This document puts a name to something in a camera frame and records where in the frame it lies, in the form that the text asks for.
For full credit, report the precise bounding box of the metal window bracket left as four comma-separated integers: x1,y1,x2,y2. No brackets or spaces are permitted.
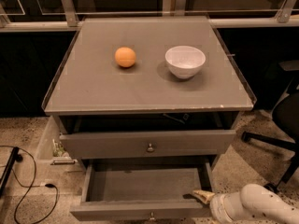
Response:
61,0,78,27

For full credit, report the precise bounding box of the black cable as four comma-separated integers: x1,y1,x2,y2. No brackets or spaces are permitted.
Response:
0,145,60,224

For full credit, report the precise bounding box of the metal window bracket right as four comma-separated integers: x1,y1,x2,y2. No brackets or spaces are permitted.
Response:
275,0,297,23

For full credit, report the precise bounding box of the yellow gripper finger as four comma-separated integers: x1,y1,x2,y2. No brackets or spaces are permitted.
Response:
192,189,215,204

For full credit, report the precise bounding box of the grey drawer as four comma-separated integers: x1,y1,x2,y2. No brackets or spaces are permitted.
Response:
60,130,235,160
70,162,213,221

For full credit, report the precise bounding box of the white bowl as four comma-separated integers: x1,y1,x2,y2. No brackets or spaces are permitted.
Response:
165,46,206,79

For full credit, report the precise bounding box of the black bar on floor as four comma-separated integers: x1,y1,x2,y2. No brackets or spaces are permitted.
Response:
0,147,19,197

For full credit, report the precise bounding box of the grey top drawer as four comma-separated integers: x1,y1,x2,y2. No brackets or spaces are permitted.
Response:
60,130,235,160

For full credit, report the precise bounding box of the grey drawer cabinet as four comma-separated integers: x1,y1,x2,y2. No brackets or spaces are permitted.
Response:
43,17,255,168

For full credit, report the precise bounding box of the clear plastic bin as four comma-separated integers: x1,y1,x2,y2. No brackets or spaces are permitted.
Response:
35,117,77,165

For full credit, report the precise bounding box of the black office chair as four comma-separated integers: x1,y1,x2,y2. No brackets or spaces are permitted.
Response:
241,59,299,194

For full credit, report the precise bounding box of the orange ball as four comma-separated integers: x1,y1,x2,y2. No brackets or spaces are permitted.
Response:
115,47,136,68

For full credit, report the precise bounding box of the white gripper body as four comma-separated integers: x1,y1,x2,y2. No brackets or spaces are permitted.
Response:
209,192,247,224

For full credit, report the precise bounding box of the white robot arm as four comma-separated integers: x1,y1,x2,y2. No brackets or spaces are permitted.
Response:
192,184,299,224

